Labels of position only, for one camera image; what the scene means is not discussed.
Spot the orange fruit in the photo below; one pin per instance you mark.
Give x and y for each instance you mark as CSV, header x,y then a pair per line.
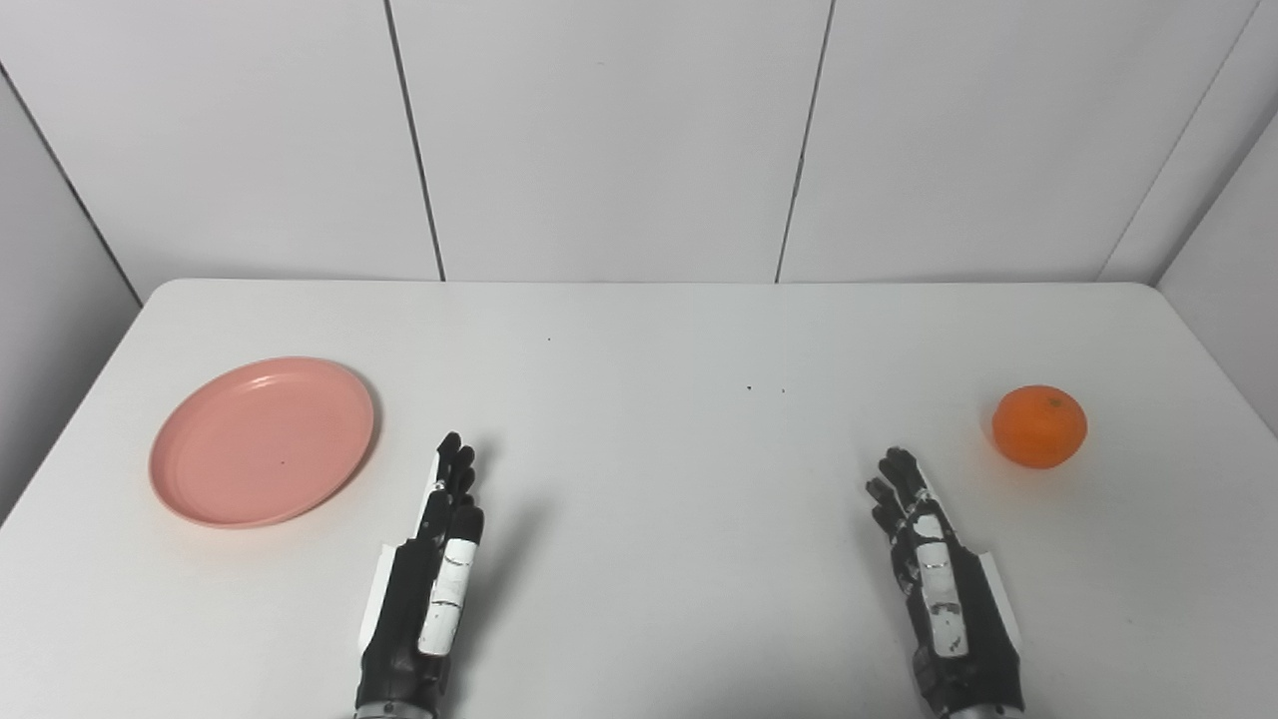
x,y
1039,426

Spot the pink plate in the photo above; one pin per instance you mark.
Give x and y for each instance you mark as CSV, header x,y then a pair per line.
x,y
262,441

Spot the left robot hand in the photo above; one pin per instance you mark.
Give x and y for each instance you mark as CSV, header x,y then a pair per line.
x,y
419,599

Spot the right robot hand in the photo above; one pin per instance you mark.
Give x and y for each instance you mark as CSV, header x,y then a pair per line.
x,y
949,599

